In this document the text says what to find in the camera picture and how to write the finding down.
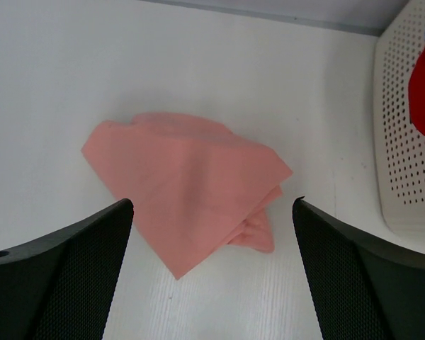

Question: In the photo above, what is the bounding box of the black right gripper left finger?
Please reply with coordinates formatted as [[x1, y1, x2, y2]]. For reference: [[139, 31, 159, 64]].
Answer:
[[0, 199, 133, 339]]

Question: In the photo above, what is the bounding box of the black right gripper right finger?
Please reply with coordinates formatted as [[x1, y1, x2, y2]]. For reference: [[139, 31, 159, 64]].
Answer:
[[293, 198, 425, 339]]

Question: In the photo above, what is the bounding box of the pink t shirt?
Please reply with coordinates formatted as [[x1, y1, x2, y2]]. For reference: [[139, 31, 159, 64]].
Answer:
[[81, 112, 292, 278]]

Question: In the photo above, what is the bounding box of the white perforated laundry basket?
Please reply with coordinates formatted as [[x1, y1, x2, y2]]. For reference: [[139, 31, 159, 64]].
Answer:
[[373, 1, 425, 253]]

